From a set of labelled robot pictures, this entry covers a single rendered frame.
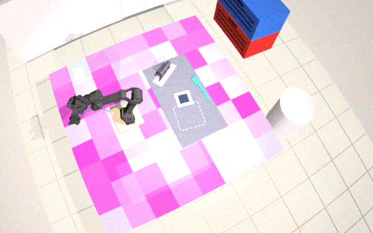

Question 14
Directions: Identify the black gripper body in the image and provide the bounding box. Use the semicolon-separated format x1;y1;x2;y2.
71;95;89;125

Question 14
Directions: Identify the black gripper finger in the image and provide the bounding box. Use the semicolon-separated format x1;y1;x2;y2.
68;115;79;125
72;99;85;114

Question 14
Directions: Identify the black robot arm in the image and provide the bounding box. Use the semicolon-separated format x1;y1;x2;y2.
66;87;143;126

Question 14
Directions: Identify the grey rectangular mat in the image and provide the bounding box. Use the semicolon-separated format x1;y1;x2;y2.
143;54;228;148

